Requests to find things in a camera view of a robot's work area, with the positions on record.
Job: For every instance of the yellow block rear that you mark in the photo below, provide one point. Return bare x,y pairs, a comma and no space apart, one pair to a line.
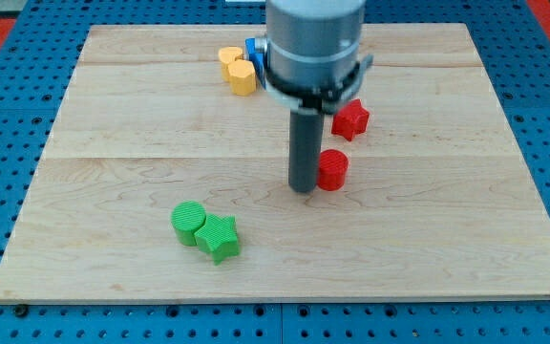
226,56

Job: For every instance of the green star block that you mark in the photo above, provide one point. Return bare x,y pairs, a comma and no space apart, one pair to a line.
218,237

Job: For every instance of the yellow block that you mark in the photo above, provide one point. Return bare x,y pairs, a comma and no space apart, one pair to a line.
226,56
242,77

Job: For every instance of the yellow block front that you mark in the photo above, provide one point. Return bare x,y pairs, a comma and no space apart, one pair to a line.
242,77

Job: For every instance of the red star block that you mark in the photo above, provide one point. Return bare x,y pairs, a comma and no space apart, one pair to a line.
351,120

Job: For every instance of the blue block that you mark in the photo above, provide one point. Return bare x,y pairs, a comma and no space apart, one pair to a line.
255,48

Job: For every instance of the red cylinder block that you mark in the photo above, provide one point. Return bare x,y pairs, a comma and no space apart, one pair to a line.
332,169

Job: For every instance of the wooden board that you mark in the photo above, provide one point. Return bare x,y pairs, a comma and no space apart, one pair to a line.
438,204

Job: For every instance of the green cylinder block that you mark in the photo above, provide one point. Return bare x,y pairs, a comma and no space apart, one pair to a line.
186,219

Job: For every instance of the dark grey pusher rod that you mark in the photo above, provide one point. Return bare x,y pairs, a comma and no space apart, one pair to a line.
305,139

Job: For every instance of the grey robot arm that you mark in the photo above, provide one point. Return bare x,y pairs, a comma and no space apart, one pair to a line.
310,53

